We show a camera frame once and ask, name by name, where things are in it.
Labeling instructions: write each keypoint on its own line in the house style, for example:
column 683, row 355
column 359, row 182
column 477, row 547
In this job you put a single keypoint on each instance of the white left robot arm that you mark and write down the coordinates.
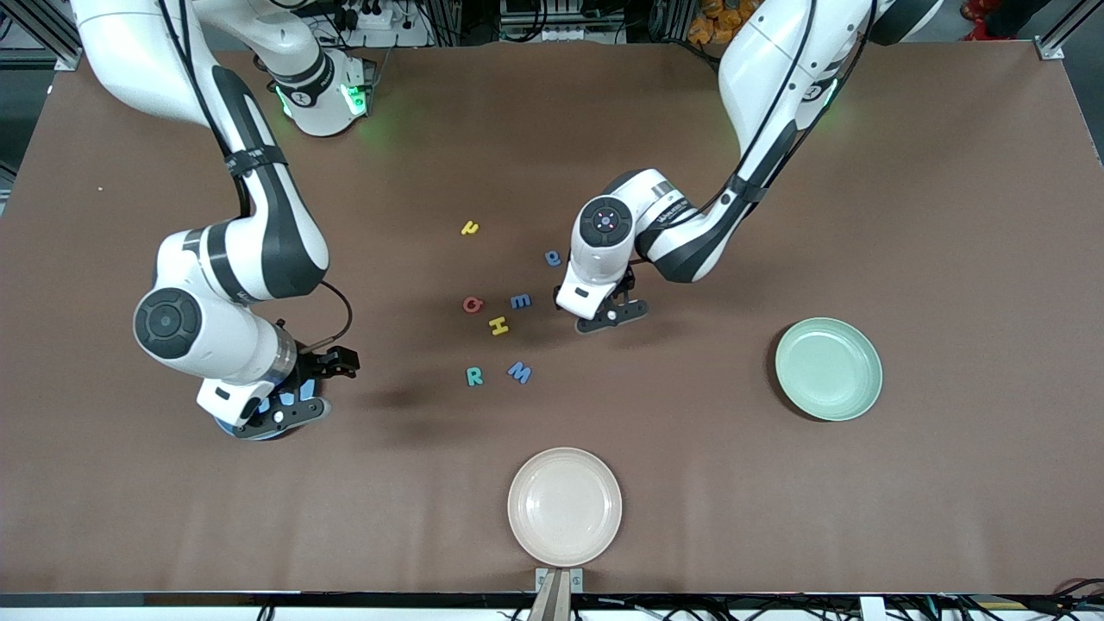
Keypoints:
column 759, row 78

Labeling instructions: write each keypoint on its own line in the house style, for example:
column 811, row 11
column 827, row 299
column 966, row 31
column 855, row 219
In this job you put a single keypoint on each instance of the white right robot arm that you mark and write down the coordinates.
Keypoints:
column 276, row 241

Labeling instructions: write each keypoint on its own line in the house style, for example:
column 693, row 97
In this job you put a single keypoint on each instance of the yellow lowercase letter h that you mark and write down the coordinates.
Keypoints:
column 469, row 228

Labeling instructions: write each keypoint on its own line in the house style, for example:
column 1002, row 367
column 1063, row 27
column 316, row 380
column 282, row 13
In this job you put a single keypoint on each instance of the red shoe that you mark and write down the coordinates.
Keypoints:
column 975, row 13

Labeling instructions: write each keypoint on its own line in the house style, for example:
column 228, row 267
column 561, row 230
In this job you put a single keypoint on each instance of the red uppercase letter G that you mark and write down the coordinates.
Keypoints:
column 466, row 304

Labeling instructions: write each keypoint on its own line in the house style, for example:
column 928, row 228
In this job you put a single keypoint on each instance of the beige plate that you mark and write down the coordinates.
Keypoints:
column 565, row 507

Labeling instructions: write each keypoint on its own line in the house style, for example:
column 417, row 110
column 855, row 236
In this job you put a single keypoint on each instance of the black trouser leg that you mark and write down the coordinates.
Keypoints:
column 1013, row 17

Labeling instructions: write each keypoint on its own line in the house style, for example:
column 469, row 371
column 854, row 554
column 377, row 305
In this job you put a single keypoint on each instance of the teal uppercase letter R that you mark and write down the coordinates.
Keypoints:
column 470, row 377

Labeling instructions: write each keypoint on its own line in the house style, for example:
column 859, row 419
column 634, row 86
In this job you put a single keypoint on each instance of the yellow uppercase letter H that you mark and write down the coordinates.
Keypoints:
column 498, row 326

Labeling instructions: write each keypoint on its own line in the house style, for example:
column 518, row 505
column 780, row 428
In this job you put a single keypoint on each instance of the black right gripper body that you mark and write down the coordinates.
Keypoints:
column 316, row 366

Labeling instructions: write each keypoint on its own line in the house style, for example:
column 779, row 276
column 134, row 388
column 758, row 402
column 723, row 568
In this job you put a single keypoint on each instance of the green plate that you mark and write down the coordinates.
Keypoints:
column 828, row 369

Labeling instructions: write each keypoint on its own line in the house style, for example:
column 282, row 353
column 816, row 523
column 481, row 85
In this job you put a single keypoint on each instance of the aluminium frame profile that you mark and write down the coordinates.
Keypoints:
column 43, row 30
column 1050, row 49

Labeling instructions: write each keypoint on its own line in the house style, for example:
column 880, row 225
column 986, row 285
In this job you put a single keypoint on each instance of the orange snack bags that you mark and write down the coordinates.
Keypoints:
column 711, row 26

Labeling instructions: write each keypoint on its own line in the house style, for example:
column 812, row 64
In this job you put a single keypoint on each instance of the brown table mat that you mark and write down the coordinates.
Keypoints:
column 776, row 517

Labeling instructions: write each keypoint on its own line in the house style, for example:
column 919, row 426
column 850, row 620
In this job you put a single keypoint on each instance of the white control box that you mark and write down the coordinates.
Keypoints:
column 561, row 33

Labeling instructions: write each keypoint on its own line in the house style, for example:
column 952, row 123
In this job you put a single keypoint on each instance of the blue plate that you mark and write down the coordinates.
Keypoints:
column 285, row 401

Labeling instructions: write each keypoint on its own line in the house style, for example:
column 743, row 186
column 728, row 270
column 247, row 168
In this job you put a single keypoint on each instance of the blue lowercase letter m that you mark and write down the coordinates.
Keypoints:
column 520, row 301

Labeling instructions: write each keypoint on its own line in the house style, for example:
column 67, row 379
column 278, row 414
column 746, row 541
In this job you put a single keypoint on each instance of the white power strip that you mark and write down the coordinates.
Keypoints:
column 405, row 34

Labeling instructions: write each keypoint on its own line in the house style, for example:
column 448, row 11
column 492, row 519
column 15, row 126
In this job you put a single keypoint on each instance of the blue uppercase letter M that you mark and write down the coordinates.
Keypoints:
column 519, row 371

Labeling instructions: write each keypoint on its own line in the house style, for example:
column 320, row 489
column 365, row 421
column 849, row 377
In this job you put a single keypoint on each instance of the silver camera mount bracket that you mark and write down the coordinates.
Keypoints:
column 559, row 580

